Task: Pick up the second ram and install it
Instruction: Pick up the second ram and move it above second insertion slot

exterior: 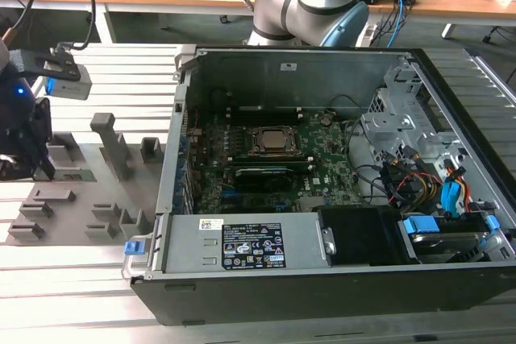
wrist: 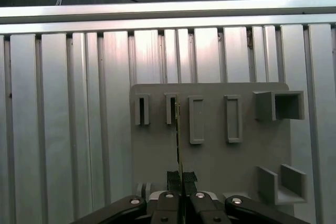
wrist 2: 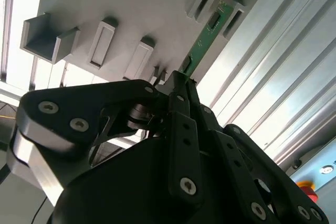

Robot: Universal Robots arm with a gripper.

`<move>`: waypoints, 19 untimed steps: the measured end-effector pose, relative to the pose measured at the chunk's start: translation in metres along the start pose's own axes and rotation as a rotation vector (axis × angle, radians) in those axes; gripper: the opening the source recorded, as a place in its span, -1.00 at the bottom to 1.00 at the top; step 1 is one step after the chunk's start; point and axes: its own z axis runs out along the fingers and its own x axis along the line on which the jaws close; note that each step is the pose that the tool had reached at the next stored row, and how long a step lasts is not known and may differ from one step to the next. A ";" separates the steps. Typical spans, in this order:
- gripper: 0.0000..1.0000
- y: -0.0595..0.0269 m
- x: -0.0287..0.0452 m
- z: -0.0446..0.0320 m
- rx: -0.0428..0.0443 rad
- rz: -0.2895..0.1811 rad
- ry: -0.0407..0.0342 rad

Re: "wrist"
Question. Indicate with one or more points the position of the green RAM stick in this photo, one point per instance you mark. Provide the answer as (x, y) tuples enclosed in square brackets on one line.
[(179, 142)]

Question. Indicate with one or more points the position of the grey parts rack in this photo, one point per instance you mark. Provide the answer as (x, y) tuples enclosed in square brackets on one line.
[(223, 161)]

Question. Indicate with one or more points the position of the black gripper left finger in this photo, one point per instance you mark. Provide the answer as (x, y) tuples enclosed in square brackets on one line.
[(168, 208)]

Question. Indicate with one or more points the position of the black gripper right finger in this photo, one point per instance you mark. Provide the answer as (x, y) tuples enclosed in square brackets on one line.
[(199, 208)]

